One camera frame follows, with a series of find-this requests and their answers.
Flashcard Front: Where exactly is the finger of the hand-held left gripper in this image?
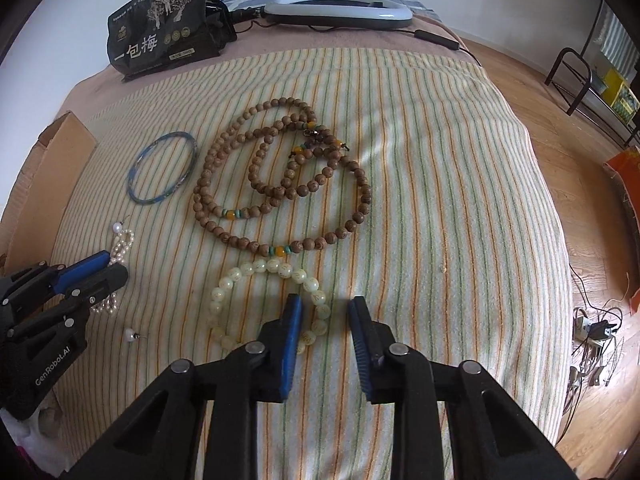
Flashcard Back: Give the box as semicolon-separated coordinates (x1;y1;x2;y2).
5;263;130;347
0;250;114;311

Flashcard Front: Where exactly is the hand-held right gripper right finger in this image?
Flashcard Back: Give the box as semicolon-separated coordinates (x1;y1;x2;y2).
348;296;583;480

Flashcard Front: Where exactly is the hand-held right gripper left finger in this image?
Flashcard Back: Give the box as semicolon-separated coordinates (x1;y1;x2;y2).
65;294;304;480

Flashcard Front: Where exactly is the white pearl bracelet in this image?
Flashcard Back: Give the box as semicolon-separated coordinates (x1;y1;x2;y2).
91;230;136;318

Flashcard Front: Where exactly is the pale jade bead bracelet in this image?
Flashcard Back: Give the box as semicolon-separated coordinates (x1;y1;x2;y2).
209;258;331;357

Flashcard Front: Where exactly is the blue bangle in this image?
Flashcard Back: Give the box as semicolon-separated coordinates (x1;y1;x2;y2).
127;130;199;206

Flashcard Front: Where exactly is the cardboard box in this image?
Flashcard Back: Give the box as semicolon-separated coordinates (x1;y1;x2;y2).
0;111;99;272

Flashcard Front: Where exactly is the striped blanket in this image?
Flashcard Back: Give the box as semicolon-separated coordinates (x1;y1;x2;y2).
42;52;574;480

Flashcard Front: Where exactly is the power strip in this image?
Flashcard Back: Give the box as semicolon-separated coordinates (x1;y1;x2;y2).
572;310;620;347

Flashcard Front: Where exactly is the black snack bag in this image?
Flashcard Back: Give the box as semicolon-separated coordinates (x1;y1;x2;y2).
107;0;226;82

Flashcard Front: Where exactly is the pink bedsheet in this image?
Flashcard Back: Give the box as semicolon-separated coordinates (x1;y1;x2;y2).
62;9;483;111

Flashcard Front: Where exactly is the orange box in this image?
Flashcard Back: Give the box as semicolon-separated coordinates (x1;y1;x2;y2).
604;144;640;317

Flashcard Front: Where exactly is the black metal rack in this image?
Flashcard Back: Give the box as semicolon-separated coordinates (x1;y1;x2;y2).
544;0;640;147

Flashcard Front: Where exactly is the yellow box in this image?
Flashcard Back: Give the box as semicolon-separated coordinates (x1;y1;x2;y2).
601;66;640;122

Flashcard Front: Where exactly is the brown wooden bead necklace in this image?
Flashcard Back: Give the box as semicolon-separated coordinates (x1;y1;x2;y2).
192;96;374;258

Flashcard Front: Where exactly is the black cable with remote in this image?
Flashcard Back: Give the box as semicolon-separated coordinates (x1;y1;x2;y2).
227;4;484;69

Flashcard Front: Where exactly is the grey white ring light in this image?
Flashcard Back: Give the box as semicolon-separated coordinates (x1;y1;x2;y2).
263;0;414;31

